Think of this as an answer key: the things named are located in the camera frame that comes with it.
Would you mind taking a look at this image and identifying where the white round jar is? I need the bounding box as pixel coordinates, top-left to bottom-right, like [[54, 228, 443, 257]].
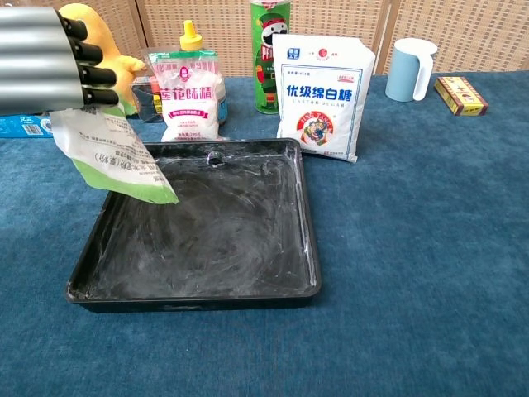
[[214, 75, 229, 126]]

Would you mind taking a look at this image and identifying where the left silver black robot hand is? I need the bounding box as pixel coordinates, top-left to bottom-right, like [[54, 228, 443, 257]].
[[0, 6, 121, 117]]

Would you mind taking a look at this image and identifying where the blue tablecloth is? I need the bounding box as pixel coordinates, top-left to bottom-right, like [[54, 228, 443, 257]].
[[0, 69, 529, 397]]

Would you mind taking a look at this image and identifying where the honey bottle with yellow cap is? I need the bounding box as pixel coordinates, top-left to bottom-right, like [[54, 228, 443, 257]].
[[179, 19, 204, 53]]

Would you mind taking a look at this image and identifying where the light blue measuring cup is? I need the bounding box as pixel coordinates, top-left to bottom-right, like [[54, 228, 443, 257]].
[[384, 37, 438, 103]]

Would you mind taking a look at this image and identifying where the yellow plush dinosaur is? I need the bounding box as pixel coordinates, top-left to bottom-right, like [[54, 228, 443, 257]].
[[57, 2, 147, 119]]

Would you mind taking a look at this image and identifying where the black box with red items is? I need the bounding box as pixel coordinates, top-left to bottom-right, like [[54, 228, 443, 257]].
[[131, 75, 166, 123]]

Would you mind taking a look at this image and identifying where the wicker folding screen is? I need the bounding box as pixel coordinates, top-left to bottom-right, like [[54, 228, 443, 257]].
[[0, 0, 529, 79]]

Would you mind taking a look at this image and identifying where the pink white seasoning bag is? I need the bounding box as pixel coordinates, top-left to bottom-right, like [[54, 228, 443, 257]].
[[147, 48, 221, 143]]

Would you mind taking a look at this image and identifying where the black square baking tray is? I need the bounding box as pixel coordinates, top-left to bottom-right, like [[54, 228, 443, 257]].
[[64, 137, 322, 313]]

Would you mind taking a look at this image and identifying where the green white starch bag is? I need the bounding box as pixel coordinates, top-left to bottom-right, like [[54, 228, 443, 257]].
[[49, 103, 180, 206]]

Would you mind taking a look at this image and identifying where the yellow red small box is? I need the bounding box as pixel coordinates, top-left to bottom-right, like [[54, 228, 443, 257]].
[[433, 76, 489, 117]]

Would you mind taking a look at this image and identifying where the white castor sugar bag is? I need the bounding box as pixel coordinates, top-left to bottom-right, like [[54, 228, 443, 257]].
[[272, 33, 376, 164]]

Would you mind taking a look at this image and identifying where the blue cookie box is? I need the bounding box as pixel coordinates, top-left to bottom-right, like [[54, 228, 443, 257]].
[[0, 113, 55, 140]]

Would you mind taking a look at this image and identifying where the green Pringles can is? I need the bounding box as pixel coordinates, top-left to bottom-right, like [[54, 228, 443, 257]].
[[250, 0, 293, 116]]

